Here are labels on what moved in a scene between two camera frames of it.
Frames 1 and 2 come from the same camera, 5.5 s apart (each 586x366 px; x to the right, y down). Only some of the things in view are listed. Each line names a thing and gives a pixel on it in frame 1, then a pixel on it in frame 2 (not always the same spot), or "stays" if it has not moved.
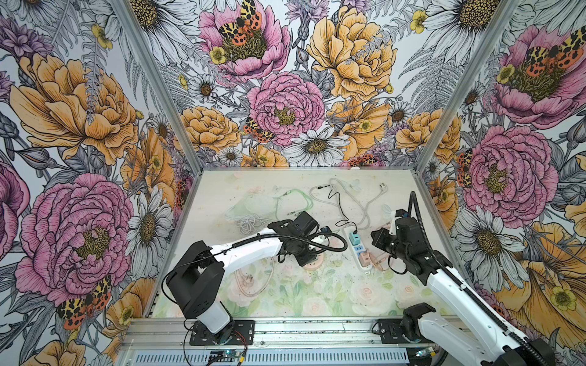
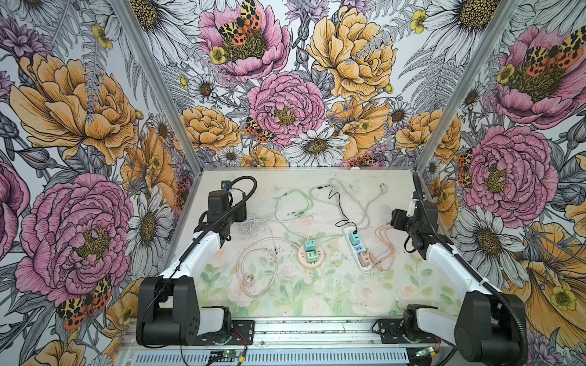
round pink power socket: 316,264 stays
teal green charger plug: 355,238 stays
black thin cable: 340,207 stays
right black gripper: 378,242 → 397,217
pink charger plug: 365,259 stays
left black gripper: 310,255 → 241,212
